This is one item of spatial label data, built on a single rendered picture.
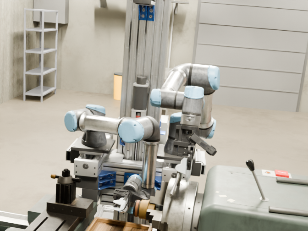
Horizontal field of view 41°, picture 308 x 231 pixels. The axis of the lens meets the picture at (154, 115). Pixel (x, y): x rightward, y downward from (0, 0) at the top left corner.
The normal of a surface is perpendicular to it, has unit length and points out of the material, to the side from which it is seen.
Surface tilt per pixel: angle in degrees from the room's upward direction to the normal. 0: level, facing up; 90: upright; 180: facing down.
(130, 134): 89
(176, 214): 63
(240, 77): 90
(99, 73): 90
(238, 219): 90
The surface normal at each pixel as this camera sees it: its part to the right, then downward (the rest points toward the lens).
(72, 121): -0.70, 0.13
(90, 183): -0.07, 0.23
